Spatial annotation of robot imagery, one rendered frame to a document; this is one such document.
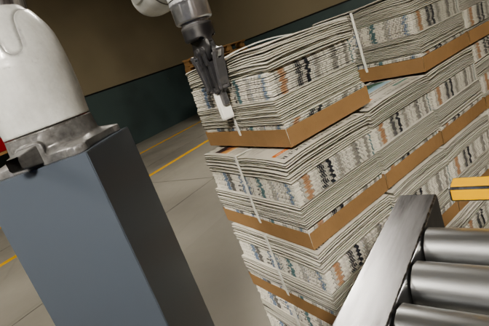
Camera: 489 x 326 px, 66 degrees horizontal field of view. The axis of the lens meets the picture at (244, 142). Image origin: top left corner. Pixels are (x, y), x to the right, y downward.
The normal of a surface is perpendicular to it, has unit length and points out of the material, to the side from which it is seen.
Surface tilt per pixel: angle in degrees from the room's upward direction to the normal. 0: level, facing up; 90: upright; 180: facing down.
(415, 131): 90
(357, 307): 0
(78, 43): 90
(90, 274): 90
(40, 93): 92
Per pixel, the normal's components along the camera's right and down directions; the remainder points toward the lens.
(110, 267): -0.04, 0.25
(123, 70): 0.76, -0.12
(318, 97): 0.55, 0.00
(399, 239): -0.33, -0.92
